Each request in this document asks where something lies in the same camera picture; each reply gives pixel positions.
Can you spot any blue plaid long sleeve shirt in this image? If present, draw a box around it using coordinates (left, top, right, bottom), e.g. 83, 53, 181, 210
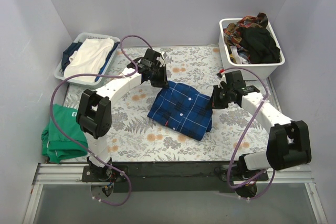
147, 81, 213, 141

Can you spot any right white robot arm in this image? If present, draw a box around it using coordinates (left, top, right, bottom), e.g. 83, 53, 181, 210
208, 68, 312, 181

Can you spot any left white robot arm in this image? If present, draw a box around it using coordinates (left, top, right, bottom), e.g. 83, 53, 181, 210
76, 48, 169, 182

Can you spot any white crumpled garment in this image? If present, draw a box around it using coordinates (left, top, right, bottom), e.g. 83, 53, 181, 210
230, 46, 250, 65

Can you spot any white plastic bin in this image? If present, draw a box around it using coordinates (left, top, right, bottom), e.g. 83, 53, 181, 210
218, 18, 285, 80

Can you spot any floral patterned table mat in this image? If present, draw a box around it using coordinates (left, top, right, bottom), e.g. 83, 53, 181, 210
107, 45, 268, 162

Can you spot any black crumpled shirt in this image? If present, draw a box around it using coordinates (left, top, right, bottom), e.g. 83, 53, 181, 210
239, 27, 280, 64

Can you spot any brown plaid crumpled shirt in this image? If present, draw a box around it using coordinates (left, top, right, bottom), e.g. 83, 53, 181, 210
223, 13, 268, 51

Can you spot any folded white shirt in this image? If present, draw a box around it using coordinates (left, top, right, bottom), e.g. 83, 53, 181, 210
64, 38, 116, 78

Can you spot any white slotted laundry basket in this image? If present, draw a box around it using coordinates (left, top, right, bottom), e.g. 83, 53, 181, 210
54, 33, 120, 89

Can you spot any folded navy shirt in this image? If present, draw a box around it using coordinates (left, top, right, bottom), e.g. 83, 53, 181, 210
61, 41, 119, 83

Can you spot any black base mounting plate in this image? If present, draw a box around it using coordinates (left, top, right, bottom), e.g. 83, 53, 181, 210
81, 160, 269, 194

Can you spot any folded green shirt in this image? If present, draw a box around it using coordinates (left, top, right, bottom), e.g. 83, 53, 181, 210
41, 104, 88, 164

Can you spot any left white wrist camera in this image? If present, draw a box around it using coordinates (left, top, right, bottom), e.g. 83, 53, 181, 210
156, 51, 167, 67

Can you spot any aluminium rail frame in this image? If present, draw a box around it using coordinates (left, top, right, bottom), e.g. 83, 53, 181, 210
24, 158, 327, 223

